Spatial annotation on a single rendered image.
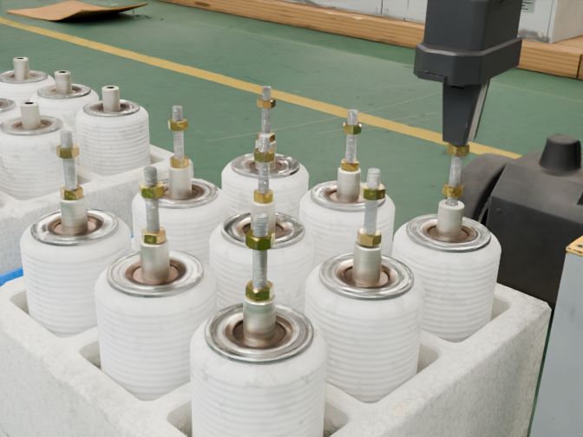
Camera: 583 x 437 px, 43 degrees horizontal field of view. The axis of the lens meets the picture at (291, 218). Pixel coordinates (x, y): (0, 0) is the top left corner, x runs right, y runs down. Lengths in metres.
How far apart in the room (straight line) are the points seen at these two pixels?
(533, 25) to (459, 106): 2.05
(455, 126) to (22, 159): 0.54
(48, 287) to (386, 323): 0.29
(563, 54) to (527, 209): 1.61
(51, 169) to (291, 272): 0.42
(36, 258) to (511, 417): 0.46
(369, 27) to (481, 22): 2.36
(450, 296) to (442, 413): 0.10
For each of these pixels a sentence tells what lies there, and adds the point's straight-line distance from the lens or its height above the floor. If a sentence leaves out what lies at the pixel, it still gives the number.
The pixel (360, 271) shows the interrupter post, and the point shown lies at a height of 0.26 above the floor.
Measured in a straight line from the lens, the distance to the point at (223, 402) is 0.51.
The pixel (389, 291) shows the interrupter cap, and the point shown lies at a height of 0.25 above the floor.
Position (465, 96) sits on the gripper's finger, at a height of 0.38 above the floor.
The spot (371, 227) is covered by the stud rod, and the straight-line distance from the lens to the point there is 0.58.
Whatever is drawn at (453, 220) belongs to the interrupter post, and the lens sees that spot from 0.67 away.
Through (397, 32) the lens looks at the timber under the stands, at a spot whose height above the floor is 0.05.
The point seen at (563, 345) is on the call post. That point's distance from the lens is 0.57.
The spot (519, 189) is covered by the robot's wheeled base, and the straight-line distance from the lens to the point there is 0.99.
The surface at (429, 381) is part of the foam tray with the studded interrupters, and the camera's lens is 0.61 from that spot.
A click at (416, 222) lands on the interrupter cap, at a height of 0.25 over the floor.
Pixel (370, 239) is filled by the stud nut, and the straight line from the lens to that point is 0.58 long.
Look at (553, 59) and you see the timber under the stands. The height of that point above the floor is 0.05.
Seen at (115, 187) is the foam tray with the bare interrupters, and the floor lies 0.17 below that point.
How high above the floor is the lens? 0.53
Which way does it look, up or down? 24 degrees down
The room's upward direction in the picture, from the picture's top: 2 degrees clockwise
